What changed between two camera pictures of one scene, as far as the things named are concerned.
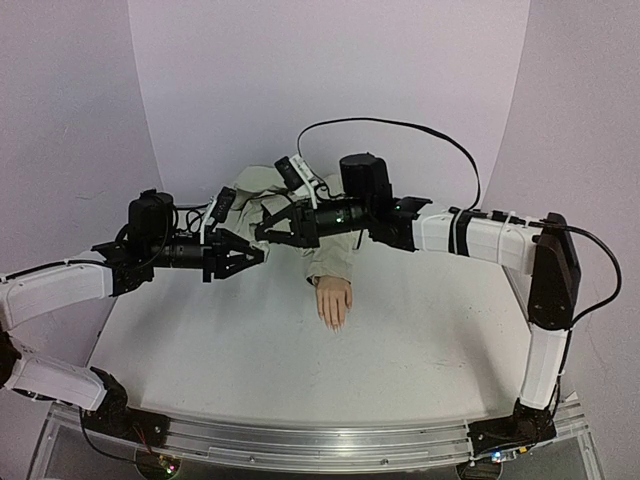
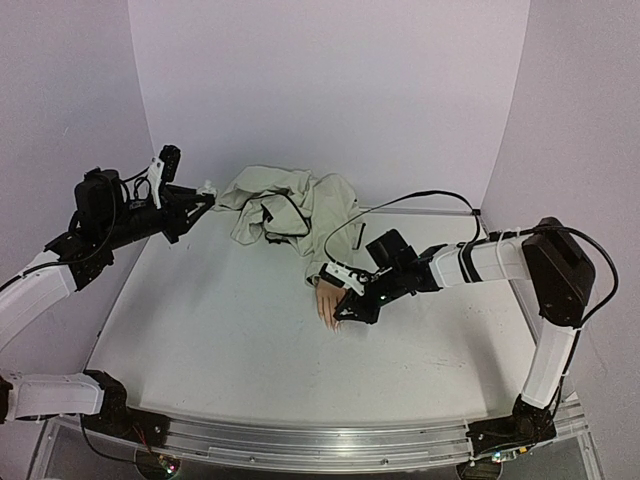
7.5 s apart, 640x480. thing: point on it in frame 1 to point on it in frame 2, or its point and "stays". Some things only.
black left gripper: [217, 257] to [175, 200]
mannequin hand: [334, 295] stays
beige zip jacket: [255, 186] stays
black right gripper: [306, 223] to [373, 293]
